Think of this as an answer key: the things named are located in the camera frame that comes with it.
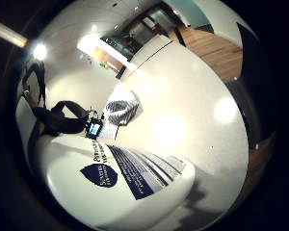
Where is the white striped box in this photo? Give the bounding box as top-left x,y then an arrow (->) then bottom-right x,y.
103,86 -> 145,127

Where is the round ceiling lamp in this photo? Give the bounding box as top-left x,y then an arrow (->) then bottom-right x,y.
31,41 -> 50,62

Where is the wooden cabinet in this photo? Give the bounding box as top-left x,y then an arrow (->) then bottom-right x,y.
92,45 -> 126,72

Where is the white table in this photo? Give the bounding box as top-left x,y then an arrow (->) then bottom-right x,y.
124,33 -> 175,77

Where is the glass door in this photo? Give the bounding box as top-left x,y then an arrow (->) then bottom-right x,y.
100,3 -> 184,62

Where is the small black camera with screen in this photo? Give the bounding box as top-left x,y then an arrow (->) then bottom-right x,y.
84,109 -> 106,141

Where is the black cable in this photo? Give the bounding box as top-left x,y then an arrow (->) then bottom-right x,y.
21,61 -> 48,109

